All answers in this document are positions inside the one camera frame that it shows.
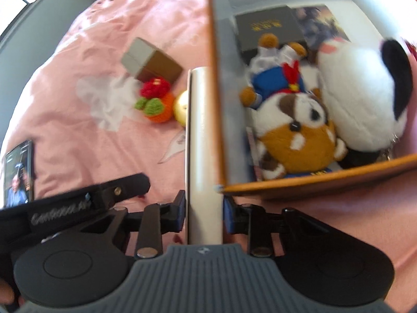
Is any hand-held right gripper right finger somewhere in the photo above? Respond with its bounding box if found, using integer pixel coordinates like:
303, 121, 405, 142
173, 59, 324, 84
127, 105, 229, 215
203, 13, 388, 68
223, 197, 329, 257

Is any pink printed bedsheet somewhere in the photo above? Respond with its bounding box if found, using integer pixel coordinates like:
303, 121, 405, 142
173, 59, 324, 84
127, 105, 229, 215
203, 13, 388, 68
0, 0, 417, 313

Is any black smartphone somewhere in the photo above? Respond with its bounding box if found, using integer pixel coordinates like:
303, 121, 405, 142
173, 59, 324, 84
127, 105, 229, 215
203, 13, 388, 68
2, 140, 36, 208

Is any gold ball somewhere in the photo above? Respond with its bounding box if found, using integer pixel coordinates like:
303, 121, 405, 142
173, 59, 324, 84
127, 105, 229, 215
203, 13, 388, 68
173, 89, 190, 128

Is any dark photo card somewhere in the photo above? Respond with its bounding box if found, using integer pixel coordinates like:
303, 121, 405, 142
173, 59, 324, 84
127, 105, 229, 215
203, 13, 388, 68
291, 4, 351, 51

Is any brown raccoon plush toy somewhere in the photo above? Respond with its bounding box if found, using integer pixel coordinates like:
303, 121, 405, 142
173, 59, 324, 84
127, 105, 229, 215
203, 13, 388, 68
256, 91, 349, 180

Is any grey-brown small box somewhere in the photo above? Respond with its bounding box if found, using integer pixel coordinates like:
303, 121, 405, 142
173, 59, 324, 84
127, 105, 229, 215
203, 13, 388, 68
120, 37, 183, 83

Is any black book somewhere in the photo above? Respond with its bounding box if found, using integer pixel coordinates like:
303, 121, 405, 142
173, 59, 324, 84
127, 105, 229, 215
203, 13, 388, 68
235, 5, 308, 53

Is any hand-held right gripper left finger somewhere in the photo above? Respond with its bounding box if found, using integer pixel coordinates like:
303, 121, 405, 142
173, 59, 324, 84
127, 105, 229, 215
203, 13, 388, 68
78, 189, 187, 258

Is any wooden storage box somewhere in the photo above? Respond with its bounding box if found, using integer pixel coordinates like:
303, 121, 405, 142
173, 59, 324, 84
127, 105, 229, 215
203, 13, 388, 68
207, 0, 417, 201

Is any white panda plush toy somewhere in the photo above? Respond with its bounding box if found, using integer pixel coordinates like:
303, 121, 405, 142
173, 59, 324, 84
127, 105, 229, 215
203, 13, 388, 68
316, 36, 414, 154

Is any white long box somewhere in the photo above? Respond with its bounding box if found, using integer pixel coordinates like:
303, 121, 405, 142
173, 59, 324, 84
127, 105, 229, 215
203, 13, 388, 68
184, 67, 225, 245

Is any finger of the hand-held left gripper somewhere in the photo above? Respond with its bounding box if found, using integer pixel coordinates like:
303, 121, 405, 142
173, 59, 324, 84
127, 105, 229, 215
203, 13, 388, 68
98, 173, 151, 207

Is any blue sailor plush toy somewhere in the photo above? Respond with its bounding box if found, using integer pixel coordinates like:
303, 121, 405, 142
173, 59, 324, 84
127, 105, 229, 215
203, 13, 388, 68
239, 33, 321, 110

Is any red knitted flower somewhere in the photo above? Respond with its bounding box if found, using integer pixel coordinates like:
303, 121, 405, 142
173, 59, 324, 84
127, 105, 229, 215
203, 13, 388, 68
134, 76, 178, 124

